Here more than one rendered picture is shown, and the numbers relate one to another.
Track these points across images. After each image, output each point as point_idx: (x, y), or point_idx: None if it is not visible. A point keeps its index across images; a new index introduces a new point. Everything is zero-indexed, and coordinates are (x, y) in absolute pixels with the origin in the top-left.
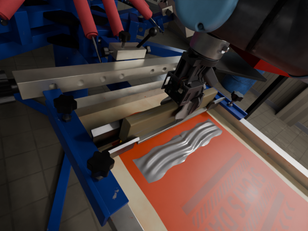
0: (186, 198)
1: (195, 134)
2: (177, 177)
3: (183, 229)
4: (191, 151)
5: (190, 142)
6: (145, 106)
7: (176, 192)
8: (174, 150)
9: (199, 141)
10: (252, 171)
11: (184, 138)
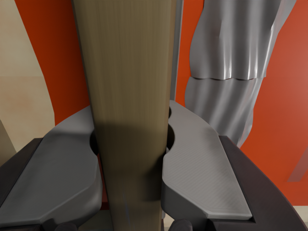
0: (290, 168)
1: (239, 8)
2: (257, 159)
3: (299, 193)
4: (257, 89)
5: (239, 68)
6: (29, 101)
7: (268, 175)
8: (216, 130)
9: (265, 27)
10: None
11: (216, 77)
